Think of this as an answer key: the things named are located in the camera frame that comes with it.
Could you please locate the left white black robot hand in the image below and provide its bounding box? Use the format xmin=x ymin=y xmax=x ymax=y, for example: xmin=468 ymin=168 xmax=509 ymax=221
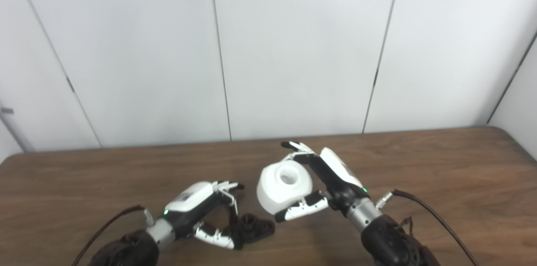
xmin=163 ymin=180 xmax=245 ymax=250

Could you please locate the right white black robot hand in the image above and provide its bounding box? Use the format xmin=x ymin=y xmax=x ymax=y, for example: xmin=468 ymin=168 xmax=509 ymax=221
xmin=274 ymin=141 xmax=370 ymax=222

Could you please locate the round white plastic piece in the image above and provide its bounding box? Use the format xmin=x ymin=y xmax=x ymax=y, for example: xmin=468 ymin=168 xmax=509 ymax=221
xmin=256 ymin=160 xmax=313 ymax=214

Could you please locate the black flanged holder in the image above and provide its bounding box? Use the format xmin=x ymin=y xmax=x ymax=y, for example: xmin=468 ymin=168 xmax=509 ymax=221
xmin=235 ymin=214 xmax=276 ymax=245

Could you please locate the right wrist dark cable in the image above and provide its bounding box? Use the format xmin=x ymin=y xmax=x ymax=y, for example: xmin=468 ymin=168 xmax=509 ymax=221
xmin=375 ymin=189 xmax=481 ymax=266

